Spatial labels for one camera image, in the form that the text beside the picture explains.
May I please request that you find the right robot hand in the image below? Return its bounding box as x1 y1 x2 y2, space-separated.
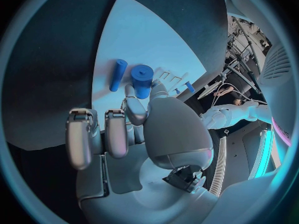
64 78 222 224

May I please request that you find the thick blue cylinder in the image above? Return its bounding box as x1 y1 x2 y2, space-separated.
130 64 155 100

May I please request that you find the white task board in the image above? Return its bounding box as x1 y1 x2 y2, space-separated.
90 0 208 110

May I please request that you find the thin blue cylinder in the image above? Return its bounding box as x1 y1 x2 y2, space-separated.
108 59 129 93

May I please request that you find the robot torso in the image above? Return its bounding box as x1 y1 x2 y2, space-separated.
207 0 298 197

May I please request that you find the white cable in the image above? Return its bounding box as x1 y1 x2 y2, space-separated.
223 89 269 105
211 83 234 109

